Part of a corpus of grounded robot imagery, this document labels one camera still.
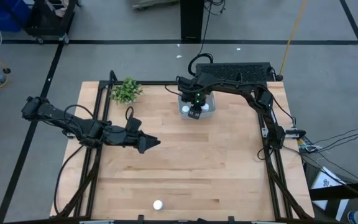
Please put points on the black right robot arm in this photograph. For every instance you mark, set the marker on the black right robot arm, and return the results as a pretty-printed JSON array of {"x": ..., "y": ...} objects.
[{"x": 244, "y": 88}]

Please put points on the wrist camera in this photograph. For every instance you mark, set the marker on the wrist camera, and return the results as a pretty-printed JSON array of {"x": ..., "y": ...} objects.
[
  {"x": 134, "y": 124},
  {"x": 194, "y": 113}
]

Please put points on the blue plastic bin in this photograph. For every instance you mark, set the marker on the blue plastic bin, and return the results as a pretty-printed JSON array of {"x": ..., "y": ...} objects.
[{"x": 2, "y": 14}]

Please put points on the grey plastic basket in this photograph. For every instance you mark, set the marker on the grey plastic basket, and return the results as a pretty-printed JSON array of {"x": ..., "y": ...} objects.
[{"x": 210, "y": 114}]

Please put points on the black aluminium table frame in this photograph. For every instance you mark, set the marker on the black aluminium table frame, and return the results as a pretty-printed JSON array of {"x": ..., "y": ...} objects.
[{"x": 141, "y": 83}]

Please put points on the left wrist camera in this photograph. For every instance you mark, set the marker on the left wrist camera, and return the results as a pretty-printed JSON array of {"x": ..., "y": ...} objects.
[{"x": 134, "y": 124}]

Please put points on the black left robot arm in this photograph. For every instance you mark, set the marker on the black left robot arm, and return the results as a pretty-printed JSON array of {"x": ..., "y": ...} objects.
[{"x": 57, "y": 115}]

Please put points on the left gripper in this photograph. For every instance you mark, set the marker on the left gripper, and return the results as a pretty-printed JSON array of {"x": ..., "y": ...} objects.
[{"x": 120, "y": 138}]

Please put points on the white cardboard box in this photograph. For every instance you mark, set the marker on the white cardboard box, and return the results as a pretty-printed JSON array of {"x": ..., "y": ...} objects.
[{"x": 325, "y": 183}]

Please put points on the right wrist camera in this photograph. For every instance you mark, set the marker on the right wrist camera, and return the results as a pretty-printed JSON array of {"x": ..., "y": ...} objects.
[{"x": 194, "y": 113}]

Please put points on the black wheeled cart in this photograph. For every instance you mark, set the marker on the black wheeled cart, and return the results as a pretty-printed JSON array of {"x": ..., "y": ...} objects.
[{"x": 51, "y": 21}]

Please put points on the square building column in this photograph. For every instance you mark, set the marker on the square building column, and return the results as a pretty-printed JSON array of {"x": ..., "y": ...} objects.
[{"x": 192, "y": 18}]

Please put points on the black floor bar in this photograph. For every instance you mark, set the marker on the black floor bar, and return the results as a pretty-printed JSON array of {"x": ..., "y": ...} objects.
[{"x": 346, "y": 190}]

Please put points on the green potted plant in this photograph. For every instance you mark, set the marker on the green potted plant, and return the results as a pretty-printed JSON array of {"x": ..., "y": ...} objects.
[{"x": 126, "y": 91}]

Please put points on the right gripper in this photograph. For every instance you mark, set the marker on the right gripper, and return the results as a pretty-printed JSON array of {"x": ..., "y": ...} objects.
[{"x": 197, "y": 98}]

